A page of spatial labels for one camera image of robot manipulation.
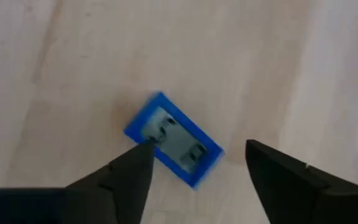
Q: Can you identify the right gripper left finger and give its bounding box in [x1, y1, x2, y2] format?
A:
[67, 141, 156, 224]

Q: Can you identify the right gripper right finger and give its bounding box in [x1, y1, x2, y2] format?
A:
[246, 139, 332, 224]

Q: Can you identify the blue framed LCD display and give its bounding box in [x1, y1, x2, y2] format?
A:
[123, 90, 226, 190]

